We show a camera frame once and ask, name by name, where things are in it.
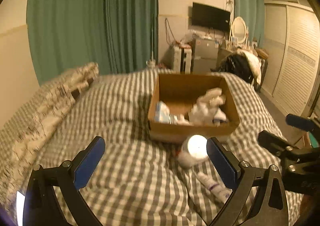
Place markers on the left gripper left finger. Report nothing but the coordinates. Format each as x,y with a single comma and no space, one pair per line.
41,206

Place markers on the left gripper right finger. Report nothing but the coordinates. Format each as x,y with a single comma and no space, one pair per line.
269,206

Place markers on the clear jar white lid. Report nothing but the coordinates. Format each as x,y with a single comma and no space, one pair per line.
193,151

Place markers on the cream lace cloth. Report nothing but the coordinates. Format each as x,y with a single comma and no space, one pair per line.
207,109

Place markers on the blue white tissue box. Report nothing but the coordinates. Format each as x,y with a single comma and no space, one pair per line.
163,115

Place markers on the white tube purple label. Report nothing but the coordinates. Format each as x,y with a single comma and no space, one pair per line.
218,190

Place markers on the grey checked bed cover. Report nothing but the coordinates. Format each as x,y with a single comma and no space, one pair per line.
137,182

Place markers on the white padded coat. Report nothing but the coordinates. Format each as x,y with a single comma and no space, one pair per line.
254,64

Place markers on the chair with black jacket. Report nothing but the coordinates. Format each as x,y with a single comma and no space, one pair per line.
236,64

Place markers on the floral patterned pillow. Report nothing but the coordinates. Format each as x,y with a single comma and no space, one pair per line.
34,123

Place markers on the white louvred wardrobe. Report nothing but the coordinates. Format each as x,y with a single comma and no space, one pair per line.
291,39

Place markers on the grey mini fridge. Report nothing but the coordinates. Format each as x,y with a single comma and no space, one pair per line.
204,55

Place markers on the white oval vanity mirror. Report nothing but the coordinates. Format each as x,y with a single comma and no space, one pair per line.
238,31

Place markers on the white suitcase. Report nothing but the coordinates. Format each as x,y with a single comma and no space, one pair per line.
181,58

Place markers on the green curtain by wardrobe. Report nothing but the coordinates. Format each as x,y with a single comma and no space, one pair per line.
253,13

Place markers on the green curtain behind bed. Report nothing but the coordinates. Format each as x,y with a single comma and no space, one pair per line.
121,36

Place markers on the black wall television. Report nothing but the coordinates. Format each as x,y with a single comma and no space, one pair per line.
210,17

